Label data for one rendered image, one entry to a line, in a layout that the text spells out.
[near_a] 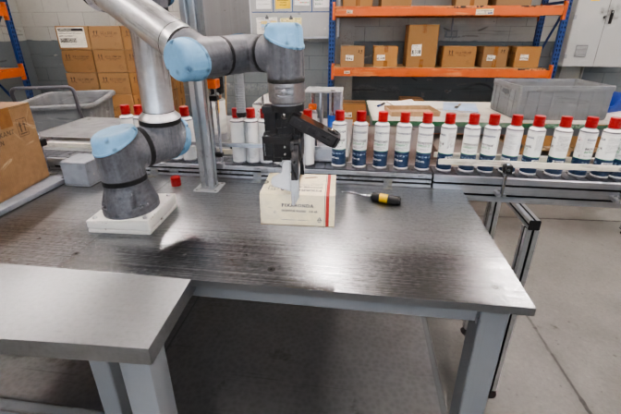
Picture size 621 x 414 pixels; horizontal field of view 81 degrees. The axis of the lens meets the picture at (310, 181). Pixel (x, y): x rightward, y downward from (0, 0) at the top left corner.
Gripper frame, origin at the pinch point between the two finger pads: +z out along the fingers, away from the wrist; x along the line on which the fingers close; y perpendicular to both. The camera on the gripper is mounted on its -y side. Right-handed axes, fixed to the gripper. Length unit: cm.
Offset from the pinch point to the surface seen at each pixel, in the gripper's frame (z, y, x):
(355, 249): 17.7, -13.1, -4.0
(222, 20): -37, 27, -41
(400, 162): 10, -30, -49
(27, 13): -66, 466, -496
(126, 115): -6, 72, -55
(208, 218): 16.9, 29.6, -17.3
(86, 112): 24, 198, -205
